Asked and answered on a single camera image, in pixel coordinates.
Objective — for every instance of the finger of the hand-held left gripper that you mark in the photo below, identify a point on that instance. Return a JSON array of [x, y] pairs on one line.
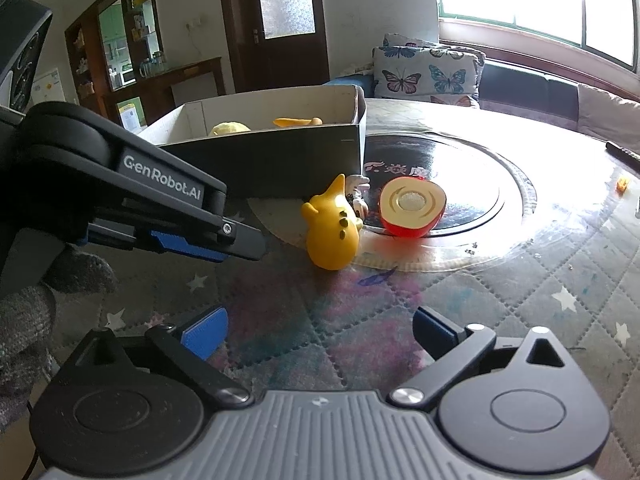
[[187, 246]]

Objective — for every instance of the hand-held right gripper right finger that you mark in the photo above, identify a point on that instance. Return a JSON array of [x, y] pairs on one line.
[[436, 331]]

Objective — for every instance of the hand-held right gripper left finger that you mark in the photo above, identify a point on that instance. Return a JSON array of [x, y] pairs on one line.
[[204, 334]]

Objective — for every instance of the grey cardboard box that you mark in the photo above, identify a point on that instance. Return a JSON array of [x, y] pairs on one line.
[[280, 160]]

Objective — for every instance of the red toy apple half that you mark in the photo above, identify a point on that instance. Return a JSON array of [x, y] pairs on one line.
[[410, 205]]

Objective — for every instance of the yellow toy figure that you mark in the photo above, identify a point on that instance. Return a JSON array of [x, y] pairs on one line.
[[332, 240]]

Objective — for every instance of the person's left hand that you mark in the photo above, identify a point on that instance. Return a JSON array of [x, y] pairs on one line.
[[30, 325]]

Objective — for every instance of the clear glass turntable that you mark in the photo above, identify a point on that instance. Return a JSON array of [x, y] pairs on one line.
[[480, 247]]

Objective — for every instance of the brown wooden cabinet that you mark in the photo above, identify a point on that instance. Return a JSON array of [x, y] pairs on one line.
[[165, 85]]

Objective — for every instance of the round yellow toy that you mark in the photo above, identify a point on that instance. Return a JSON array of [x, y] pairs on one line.
[[230, 129]]

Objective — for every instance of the orange-yellow toy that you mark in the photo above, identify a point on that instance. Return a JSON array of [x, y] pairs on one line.
[[297, 121]]

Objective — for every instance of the small white toy figure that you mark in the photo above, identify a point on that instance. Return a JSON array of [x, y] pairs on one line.
[[359, 183]]

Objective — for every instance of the brown wooden door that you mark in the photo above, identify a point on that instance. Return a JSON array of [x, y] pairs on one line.
[[250, 60]]

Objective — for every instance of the small orange piece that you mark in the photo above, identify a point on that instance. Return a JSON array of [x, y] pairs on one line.
[[623, 186]]

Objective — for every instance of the dark sofa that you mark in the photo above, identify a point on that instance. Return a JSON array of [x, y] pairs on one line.
[[525, 90]]

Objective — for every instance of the black remote control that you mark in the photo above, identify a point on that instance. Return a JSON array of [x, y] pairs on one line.
[[622, 152]]

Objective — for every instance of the butterfly print pillow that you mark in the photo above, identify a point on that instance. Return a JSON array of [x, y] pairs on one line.
[[425, 72], [400, 40]]

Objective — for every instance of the white cushion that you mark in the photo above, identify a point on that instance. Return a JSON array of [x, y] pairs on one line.
[[607, 110]]

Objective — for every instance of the wall poster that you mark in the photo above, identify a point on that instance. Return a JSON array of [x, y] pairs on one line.
[[49, 85]]

